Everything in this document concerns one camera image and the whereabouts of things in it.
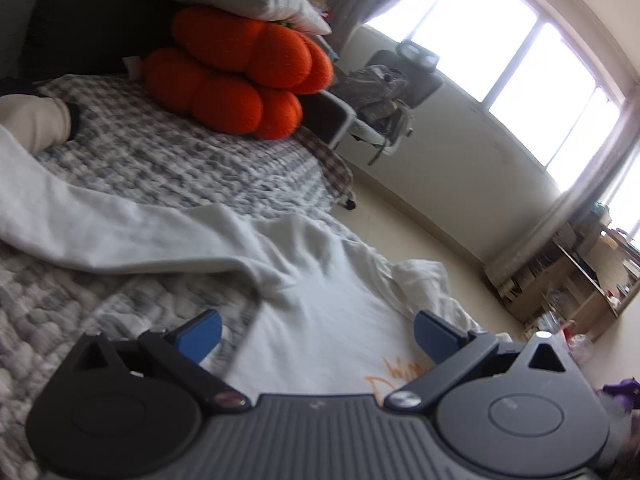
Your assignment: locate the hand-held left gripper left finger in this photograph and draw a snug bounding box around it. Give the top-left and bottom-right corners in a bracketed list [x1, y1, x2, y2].
[70, 309, 251, 411]

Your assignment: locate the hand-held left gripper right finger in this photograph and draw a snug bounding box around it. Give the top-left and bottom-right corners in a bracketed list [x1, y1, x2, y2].
[382, 310, 576, 411]

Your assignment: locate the white sweatshirt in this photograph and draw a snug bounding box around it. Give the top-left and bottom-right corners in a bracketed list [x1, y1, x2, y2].
[0, 125, 493, 403]

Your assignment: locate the wooden shelf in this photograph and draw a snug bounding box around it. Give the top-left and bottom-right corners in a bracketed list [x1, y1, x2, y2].
[500, 205, 640, 331]

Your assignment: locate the grey checkered knit blanket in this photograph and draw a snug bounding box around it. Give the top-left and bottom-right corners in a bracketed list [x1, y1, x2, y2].
[0, 74, 351, 480]

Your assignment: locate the brown checkered bed sheet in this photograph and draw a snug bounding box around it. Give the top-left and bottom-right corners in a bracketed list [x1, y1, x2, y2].
[295, 127, 356, 201]

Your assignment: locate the purple cloth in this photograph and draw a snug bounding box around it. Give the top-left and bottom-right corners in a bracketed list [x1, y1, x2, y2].
[600, 379, 640, 411]

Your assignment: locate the grey storage box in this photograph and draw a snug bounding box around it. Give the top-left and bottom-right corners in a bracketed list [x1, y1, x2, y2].
[299, 90, 353, 151]

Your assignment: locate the grey patterned bag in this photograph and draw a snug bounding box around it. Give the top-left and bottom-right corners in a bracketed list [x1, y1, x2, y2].
[330, 65, 416, 136]

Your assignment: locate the grey office chair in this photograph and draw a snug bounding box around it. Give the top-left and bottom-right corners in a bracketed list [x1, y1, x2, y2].
[345, 39, 446, 166]

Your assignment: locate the orange pumpkin cushion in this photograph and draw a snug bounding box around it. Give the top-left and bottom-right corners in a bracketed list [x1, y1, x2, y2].
[142, 5, 335, 141]

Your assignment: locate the window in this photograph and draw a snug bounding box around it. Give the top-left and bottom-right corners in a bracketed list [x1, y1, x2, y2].
[365, 0, 640, 256]

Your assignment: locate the dark padded headboard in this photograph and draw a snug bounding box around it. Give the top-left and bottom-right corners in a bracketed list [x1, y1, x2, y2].
[20, 0, 176, 81]

